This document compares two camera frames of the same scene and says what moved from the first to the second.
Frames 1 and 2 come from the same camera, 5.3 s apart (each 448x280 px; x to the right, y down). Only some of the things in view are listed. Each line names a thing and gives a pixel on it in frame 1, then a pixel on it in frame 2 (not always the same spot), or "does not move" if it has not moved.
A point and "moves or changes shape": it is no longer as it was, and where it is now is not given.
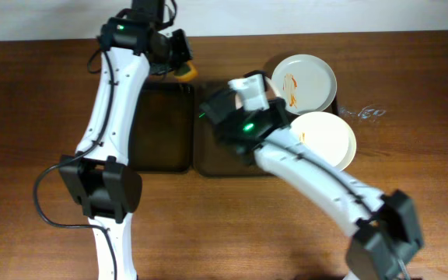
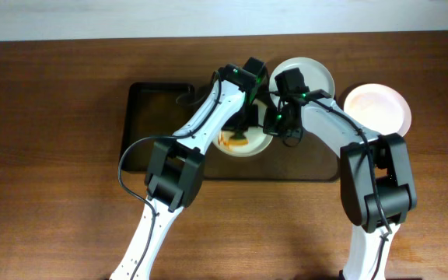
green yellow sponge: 187,72 moves or changes shape
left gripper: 183,48 -> 241,127
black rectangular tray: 163,132 does not move
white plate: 306,83 does not move
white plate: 327,135 moves or changes shape
